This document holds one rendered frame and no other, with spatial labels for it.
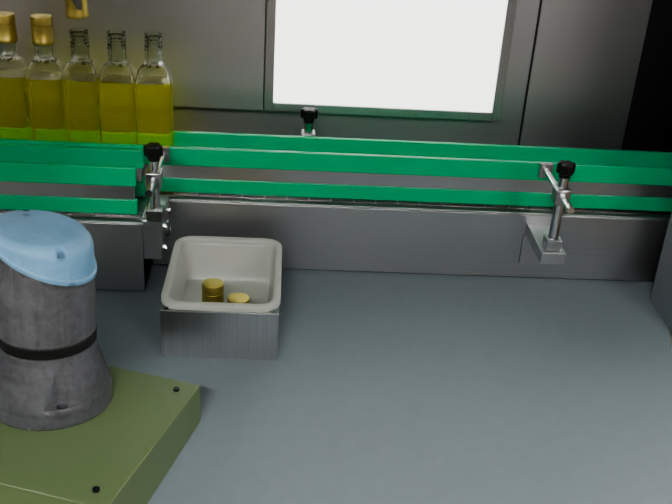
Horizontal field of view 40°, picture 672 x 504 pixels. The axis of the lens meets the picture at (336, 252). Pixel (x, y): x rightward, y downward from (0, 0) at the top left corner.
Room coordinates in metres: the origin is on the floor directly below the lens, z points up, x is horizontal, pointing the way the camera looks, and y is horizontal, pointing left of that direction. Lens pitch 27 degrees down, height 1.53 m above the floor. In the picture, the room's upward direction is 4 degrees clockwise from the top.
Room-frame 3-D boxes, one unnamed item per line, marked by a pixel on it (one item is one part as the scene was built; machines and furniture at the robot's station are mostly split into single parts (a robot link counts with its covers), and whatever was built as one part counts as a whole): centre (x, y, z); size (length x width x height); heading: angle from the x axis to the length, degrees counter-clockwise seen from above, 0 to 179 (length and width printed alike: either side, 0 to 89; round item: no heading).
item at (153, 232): (1.37, 0.29, 0.85); 0.09 x 0.04 x 0.07; 4
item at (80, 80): (1.47, 0.43, 0.99); 0.06 x 0.06 x 0.21; 4
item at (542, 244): (1.39, -0.35, 0.90); 0.17 x 0.05 x 0.23; 4
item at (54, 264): (0.96, 0.35, 0.98); 0.13 x 0.12 x 0.14; 84
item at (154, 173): (1.35, 0.29, 0.95); 0.17 x 0.03 x 0.12; 4
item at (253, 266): (1.26, 0.17, 0.80); 0.22 x 0.17 x 0.09; 4
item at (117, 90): (1.47, 0.37, 0.99); 0.06 x 0.06 x 0.21; 5
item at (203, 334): (1.29, 0.17, 0.79); 0.27 x 0.17 x 0.08; 4
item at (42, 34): (1.46, 0.49, 1.14); 0.04 x 0.04 x 0.04
